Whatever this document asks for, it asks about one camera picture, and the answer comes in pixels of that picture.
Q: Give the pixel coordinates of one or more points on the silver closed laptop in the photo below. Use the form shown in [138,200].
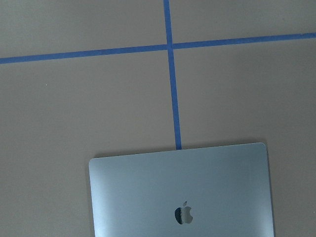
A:
[206,192]

